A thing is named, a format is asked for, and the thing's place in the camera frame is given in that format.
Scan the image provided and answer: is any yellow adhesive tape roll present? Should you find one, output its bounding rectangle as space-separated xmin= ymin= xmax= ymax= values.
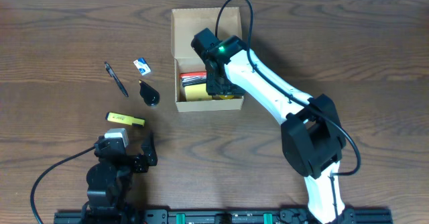
xmin=212 ymin=95 xmax=235 ymax=100

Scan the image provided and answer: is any red multi-tool pocket knife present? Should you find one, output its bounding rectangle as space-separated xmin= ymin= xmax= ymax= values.
xmin=180 ymin=71 xmax=206 ymax=87

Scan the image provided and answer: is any white blue eraser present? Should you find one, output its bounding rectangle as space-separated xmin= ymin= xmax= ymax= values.
xmin=133 ymin=58 xmax=151 ymax=76

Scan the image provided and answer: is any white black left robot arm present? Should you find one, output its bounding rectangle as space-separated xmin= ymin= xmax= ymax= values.
xmin=80 ymin=131 xmax=158 ymax=223

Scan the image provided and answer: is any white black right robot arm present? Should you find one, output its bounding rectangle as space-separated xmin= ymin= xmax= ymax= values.
xmin=191 ymin=28 xmax=346 ymax=223

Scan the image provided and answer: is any yellow sticky note pad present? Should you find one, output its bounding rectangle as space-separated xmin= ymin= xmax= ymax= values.
xmin=184 ymin=83 xmax=212 ymax=101

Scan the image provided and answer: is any open cardboard box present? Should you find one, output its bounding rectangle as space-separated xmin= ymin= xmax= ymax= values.
xmin=171 ymin=7 xmax=244 ymax=112

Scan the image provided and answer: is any yellow highlighter marker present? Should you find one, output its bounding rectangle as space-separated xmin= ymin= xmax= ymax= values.
xmin=105 ymin=112 xmax=145 ymax=127

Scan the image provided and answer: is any black correction tape dispenser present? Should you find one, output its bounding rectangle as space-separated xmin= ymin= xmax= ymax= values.
xmin=138 ymin=80 xmax=160 ymax=107

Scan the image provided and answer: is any black ballpoint pen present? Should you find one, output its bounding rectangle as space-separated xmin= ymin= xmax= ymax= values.
xmin=105 ymin=62 xmax=129 ymax=97

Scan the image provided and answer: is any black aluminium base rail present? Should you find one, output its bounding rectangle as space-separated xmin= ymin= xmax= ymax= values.
xmin=54 ymin=208 xmax=393 ymax=224

